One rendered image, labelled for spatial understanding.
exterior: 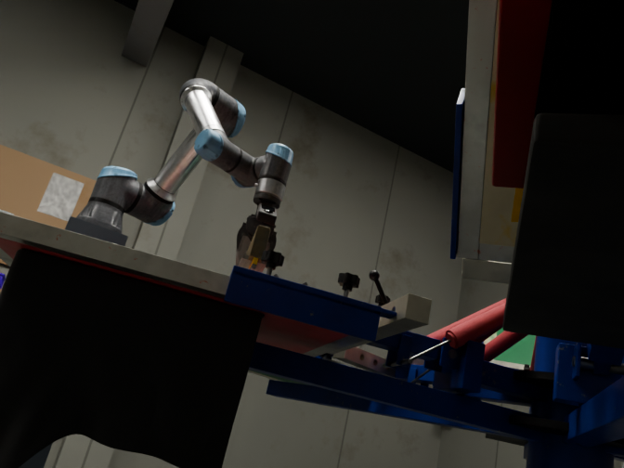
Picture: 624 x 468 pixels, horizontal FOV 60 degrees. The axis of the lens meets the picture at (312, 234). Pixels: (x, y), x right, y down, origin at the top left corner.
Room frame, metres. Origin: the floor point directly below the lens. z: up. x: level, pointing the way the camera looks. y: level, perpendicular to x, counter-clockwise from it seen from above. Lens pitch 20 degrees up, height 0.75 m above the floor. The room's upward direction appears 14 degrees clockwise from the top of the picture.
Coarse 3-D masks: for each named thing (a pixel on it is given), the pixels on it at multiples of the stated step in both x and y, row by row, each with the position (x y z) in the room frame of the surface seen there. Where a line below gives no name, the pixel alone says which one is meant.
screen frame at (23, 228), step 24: (0, 216) 0.94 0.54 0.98; (24, 240) 0.95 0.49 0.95; (48, 240) 0.95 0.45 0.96; (72, 240) 0.96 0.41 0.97; (96, 240) 0.96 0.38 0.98; (120, 264) 0.97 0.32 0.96; (144, 264) 0.98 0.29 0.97; (168, 264) 0.98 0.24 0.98; (192, 288) 1.01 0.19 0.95; (216, 288) 1.00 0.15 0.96
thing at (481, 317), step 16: (496, 304) 1.46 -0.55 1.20; (464, 320) 1.44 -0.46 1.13; (480, 320) 1.31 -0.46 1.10; (496, 320) 1.31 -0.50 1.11; (432, 336) 1.43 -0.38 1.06; (448, 336) 1.32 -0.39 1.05; (464, 336) 1.30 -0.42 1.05; (480, 336) 1.32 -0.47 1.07; (512, 336) 1.63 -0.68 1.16; (496, 352) 1.68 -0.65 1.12
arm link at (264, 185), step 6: (258, 180) 1.31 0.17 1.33; (264, 180) 1.29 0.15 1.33; (270, 180) 1.28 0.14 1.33; (276, 180) 1.28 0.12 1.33; (258, 186) 1.30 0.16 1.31; (264, 186) 1.29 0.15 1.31; (270, 186) 1.28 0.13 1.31; (276, 186) 1.29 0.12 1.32; (282, 186) 1.30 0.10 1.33; (258, 192) 1.30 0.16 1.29; (264, 192) 1.29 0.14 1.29; (270, 192) 1.28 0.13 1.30; (276, 192) 1.29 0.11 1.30; (282, 192) 1.31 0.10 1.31; (282, 198) 1.32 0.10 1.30
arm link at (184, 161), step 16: (224, 96) 1.52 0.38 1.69; (224, 112) 1.54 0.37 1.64; (240, 112) 1.57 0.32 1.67; (224, 128) 1.59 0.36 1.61; (240, 128) 1.61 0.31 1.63; (192, 144) 1.63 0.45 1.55; (176, 160) 1.67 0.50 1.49; (192, 160) 1.67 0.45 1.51; (160, 176) 1.71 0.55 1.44; (176, 176) 1.70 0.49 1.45; (144, 192) 1.73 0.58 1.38; (160, 192) 1.73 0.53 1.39; (144, 208) 1.75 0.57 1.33; (160, 208) 1.77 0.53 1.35; (160, 224) 1.83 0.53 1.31
